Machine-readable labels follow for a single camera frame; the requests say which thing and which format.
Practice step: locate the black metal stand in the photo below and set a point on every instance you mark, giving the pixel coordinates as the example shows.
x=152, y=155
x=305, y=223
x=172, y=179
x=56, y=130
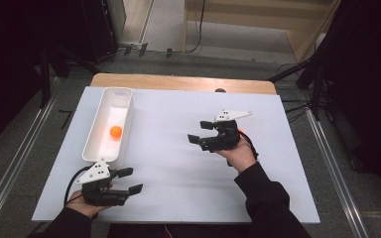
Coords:
x=317, y=92
x=45, y=79

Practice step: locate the person's left hand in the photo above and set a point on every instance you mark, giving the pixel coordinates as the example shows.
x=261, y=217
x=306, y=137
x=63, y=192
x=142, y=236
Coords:
x=77, y=205

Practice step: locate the light wooden shelf unit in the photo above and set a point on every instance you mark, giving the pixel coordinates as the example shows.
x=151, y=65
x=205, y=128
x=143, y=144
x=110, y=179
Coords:
x=254, y=20

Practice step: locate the white board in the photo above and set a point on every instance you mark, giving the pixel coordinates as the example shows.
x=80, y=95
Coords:
x=172, y=185

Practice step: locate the dark cabinet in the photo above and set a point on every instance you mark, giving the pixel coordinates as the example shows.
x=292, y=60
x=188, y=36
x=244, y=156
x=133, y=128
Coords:
x=102, y=26

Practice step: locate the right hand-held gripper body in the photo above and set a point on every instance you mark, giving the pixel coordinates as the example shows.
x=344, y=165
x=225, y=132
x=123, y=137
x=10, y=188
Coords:
x=226, y=137

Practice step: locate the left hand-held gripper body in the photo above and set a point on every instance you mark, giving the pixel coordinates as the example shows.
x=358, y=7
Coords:
x=96, y=175

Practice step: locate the person's right hand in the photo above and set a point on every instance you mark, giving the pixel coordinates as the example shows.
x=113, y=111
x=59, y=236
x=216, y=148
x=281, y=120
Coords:
x=241, y=157

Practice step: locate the white plastic container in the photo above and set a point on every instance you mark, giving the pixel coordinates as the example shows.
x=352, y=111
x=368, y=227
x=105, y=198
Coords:
x=107, y=109

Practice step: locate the metal floor rail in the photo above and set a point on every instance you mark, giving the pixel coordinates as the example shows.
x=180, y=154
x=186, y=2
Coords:
x=334, y=172
x=13, y=165

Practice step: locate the small dark round cap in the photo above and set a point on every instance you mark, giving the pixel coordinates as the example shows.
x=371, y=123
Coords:
x=220, y=90

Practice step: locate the wooden table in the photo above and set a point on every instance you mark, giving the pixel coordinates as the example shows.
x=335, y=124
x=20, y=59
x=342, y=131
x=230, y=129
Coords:
x=178, y=82

